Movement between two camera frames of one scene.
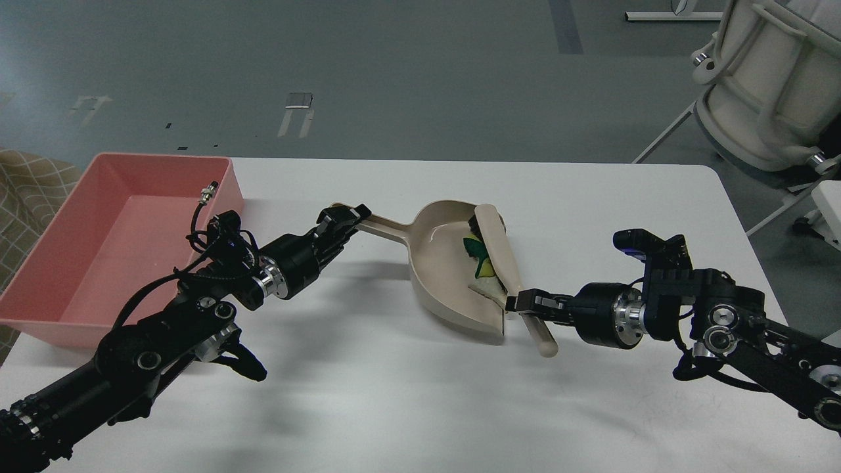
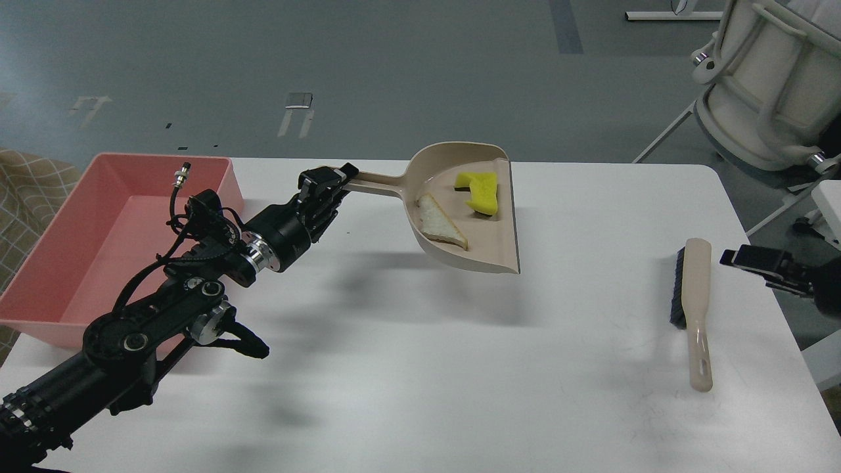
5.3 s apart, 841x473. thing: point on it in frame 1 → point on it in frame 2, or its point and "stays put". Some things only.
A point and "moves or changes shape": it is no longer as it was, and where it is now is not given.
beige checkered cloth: (33, 188) stays put
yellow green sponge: (476, 248) → (483, 186)
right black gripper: (593, 313) → (776, 263)
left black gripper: (298, 255) → (291, 227)
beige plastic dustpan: (441, 263) → (491, 240)
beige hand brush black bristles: (474, 230) moves or changes shape
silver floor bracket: (298, 101) stays put
